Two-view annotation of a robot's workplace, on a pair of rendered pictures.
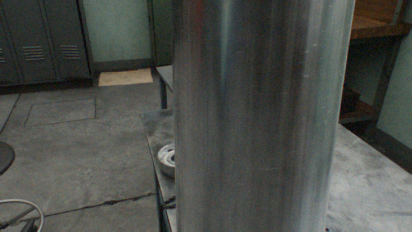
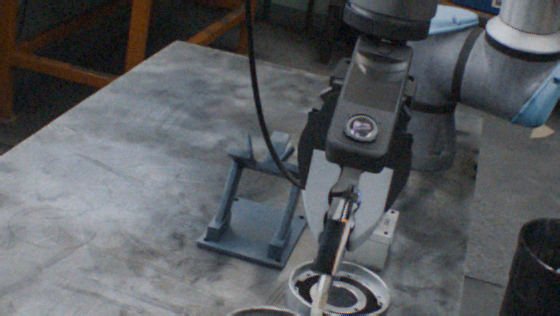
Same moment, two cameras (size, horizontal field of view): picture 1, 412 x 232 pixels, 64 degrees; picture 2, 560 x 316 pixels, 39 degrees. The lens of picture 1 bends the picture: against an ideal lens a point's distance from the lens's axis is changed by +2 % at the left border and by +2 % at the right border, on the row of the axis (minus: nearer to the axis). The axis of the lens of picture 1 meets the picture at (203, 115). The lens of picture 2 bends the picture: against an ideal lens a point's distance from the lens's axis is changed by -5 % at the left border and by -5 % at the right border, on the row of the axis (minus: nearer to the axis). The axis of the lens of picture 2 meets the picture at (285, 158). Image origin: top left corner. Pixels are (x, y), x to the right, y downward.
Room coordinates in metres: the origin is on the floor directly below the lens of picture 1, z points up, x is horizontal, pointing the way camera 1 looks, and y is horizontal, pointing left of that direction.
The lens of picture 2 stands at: (1.26, 0.21, 1.28)
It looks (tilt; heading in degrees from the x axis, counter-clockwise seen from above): 24 degrees down; 207
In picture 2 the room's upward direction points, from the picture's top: 11 degrees clockwise
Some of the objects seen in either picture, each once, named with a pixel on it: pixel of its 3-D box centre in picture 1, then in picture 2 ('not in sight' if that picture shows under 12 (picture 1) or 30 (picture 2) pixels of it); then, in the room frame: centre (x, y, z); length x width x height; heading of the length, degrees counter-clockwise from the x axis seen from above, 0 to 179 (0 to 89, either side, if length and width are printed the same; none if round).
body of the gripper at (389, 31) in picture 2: not in sight; (375, 78); (0.64, -0.03, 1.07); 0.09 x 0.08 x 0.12; 17
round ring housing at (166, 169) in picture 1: (178, 160); not in sight; (0.68, 0.06, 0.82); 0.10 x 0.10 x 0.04
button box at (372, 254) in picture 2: not in sight; (363, 229); (0.44, -0.08, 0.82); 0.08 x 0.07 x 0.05; 16
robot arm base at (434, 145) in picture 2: not in sight; (413, 120); (0.11, -0.16, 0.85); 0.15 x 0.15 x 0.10
